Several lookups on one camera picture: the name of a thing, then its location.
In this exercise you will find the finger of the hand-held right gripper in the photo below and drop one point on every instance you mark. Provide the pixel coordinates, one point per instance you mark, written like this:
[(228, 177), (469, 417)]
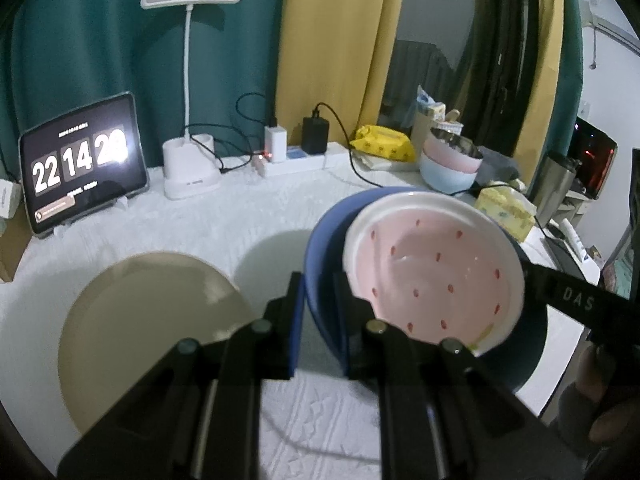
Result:
[(575, 297)]

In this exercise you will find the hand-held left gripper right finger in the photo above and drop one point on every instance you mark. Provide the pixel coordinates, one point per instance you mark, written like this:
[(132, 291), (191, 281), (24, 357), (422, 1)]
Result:
[(357, 340)]

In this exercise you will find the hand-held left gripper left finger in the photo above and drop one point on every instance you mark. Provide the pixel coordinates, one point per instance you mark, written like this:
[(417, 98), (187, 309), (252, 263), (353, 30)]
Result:
[(295, 330)]

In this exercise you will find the large blue bowl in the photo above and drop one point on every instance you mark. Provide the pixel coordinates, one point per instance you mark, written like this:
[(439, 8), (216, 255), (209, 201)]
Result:
[(325, 280)]

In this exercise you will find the pink strawberry print bowl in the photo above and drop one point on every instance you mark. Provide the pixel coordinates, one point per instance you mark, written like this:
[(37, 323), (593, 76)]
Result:
[(435, 270)]

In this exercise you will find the beige plate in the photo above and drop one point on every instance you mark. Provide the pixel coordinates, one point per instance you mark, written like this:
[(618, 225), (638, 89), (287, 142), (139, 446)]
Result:
[(150, 335)]

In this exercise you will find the person's right hand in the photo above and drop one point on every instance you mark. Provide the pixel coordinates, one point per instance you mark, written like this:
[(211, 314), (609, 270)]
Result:
[(610, 420)]

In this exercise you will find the white tube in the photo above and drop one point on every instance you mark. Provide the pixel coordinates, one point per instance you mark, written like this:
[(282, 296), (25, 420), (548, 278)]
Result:
[(572, 237)]

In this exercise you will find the stainless steel thermos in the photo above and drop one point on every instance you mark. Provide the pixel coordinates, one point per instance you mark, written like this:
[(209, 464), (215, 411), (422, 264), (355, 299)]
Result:
[(552, 190)]

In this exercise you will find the yellow tissue box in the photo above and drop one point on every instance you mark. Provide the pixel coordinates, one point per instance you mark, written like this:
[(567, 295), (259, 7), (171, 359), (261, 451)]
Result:
[(505, 210)]

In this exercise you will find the white textured tablecloth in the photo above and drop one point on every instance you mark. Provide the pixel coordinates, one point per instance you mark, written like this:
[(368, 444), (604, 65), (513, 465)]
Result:
[(200, 230)]

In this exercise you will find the black computer monitor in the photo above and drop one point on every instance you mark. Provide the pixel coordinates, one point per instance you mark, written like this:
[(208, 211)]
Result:
[(595, 160)]

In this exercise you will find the grey folded cloth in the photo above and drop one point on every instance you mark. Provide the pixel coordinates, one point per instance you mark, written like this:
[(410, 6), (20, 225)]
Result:
[(500, 167)]

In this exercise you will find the white power strip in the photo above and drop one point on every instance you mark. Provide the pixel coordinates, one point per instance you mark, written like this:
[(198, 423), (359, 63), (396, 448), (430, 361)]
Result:
[(305, 160)]

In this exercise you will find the light blue bowl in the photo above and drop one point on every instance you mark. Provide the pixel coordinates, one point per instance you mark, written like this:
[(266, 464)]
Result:
[(445, 177)]

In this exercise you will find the white packet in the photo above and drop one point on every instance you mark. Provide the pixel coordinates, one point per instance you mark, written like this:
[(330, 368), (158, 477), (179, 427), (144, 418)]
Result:
[(370, 162)]

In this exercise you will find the white plug adapter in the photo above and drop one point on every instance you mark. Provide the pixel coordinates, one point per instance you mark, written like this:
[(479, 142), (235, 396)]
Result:
[(276, 142)]

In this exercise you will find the pink steel-lined bowl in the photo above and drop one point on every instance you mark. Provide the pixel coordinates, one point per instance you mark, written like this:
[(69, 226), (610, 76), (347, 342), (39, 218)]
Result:
[(445, 157)]

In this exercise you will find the black power adapter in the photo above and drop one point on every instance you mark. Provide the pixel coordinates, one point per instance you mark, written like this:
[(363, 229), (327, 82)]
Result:
[(315, 135)]

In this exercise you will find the yellow wipes packet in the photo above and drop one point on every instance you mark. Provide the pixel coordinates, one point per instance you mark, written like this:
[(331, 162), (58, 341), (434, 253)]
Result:
[(382, 142)]

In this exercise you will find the wooden utensil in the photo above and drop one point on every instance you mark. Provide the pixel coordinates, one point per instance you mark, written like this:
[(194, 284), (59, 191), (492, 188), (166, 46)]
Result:
[(453, 116)]

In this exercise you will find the narrow teal curtain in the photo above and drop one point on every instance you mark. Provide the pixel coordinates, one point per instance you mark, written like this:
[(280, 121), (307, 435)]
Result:
[(575, 60)]

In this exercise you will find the narrow yellow curtain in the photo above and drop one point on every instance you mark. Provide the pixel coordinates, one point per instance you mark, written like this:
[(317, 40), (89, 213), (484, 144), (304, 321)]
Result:
[(545, 60)]

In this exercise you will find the white air conditioner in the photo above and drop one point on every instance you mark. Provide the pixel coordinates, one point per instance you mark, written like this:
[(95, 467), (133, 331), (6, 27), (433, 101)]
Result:
[(607, 27)]

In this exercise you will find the tablet with clock display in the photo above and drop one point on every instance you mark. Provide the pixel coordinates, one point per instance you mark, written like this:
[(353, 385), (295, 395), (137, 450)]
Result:
[(80, 160)]

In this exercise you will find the wide yellow curtain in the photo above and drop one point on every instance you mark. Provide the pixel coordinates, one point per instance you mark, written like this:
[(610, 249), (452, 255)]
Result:
[(340, 50)]

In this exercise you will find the cardboard box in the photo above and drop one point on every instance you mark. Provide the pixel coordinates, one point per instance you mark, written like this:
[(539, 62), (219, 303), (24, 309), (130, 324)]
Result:
[(10, 250)]

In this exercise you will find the small white box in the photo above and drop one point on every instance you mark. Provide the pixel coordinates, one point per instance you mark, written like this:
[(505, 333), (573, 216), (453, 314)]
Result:
[(9, 197)]

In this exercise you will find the dark glass window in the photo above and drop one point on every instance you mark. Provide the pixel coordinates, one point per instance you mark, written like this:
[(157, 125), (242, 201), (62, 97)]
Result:
[(435, 10)]

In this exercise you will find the wide teal curtain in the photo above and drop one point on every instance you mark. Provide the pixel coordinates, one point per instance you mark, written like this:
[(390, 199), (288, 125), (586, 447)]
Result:
[(100, 60)]

